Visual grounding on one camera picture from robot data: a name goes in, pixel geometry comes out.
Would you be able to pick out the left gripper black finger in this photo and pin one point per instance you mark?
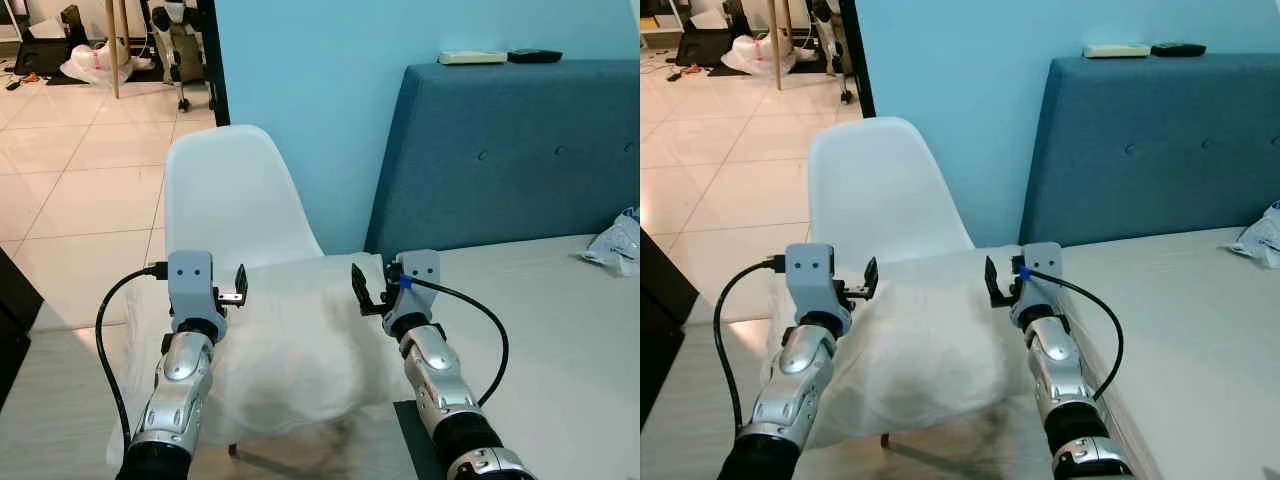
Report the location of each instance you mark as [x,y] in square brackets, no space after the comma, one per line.
[871,276]
[241,280]

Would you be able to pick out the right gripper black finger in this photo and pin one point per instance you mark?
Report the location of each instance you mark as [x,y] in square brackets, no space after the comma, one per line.
[374,307]
[1003,300]
[993,277]
[361,282]

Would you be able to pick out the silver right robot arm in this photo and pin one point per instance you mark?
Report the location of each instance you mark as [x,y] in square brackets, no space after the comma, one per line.
[1062,385]
[440,385]

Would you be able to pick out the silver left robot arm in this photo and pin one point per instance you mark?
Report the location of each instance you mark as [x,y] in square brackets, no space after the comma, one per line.
[795,385]
[180,385]

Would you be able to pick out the white plastic chair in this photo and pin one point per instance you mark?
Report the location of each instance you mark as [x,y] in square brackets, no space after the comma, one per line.
[880,185]
[235,195]

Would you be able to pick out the blue upholstered headboard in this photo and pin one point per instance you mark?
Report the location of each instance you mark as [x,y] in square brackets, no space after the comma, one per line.
[1160,140]
[510,150]

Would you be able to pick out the pale grey bed mattress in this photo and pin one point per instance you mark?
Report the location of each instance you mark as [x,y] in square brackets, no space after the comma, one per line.
[570,360]
[1200,360]

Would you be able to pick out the white and blue plastic bag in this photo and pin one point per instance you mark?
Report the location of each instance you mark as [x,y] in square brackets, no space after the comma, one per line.
[615,245]
[1262,238]

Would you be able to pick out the standing white black humanoid robot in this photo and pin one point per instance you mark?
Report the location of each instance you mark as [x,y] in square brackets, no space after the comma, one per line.
[830,40]
[172,45]

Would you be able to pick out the white flat remote control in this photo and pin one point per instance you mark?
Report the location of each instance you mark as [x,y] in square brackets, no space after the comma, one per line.
[1116,51]
[472,58]

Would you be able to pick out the wooden table leg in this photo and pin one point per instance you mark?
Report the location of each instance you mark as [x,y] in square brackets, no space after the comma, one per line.
[116,50]
[778,45]

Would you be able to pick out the white crumpled plastic bag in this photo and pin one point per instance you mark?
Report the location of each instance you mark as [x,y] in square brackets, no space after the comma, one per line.
[92,65]
[755,55]

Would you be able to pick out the black bag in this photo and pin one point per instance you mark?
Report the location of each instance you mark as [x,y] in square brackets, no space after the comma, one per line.
[50,45]
[705,42]

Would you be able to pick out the white shelf unit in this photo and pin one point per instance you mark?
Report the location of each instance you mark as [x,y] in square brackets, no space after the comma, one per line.
[660,22]
[8,18]

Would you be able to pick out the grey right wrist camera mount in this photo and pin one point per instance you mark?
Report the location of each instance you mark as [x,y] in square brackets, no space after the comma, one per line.
[1042,275]
[420,270]

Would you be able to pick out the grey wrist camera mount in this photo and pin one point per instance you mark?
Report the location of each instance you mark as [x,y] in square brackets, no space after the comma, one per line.
[190,282]
[1042,275]
[420,270]
[810,278]

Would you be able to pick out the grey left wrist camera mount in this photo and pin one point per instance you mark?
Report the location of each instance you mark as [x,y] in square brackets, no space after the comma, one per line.
[190,282]
[810,278]

